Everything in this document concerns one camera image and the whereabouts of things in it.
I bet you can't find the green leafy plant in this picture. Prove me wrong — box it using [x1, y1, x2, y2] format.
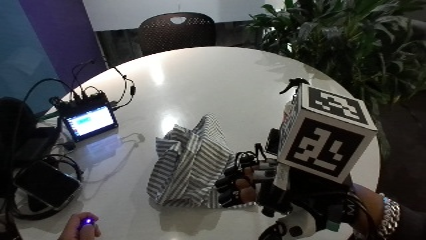
[246, 0, 426, 161]

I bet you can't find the thin black cable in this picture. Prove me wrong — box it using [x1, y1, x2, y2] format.
[71, 58, 139, 110]

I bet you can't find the small black monitor with screen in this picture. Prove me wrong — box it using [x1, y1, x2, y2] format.
[50, 90, 120, 143]

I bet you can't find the white cable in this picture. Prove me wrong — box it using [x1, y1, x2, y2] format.
[82, 132, 147, 184]

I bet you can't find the striped grey white cloth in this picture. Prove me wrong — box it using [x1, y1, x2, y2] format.
[146, 113, 259, 210]

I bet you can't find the white cube of black markers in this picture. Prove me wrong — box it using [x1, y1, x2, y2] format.
[276, 83, 380, 185]

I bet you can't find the silver chain bracelet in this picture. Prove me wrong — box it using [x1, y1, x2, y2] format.
[376, 193, 403, 240]

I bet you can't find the black bag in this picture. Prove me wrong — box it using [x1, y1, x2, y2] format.
[0, 96, 63, 201]

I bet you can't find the black phone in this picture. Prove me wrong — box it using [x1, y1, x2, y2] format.
[13, 159, 84, 212]

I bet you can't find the black perforated chair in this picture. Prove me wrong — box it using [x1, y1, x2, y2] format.
[136, 12, 219, 57]

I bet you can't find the small clicker with purple light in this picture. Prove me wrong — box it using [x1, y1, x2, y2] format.
[79, 217, 98, 232]

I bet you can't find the thick black cable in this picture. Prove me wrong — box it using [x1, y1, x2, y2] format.
[21, 77, 80, 105]

